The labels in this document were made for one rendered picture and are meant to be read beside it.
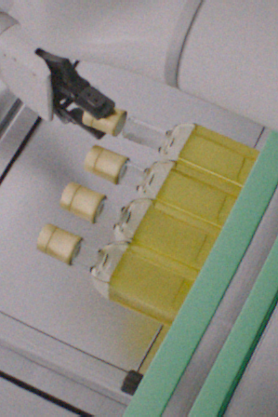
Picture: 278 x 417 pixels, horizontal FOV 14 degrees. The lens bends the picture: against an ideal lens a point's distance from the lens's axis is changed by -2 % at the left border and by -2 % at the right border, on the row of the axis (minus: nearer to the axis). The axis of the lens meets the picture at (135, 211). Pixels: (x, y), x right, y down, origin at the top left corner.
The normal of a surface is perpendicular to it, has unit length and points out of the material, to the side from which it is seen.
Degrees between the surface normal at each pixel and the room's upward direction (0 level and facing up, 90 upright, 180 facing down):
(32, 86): 73
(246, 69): 89
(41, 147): 91
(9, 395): 90
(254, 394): 90
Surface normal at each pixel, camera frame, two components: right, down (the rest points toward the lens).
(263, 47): -0.20, -0.10
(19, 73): -0.66, 0.65
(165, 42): -0.41, 0.40
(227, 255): 0.01, -0.47
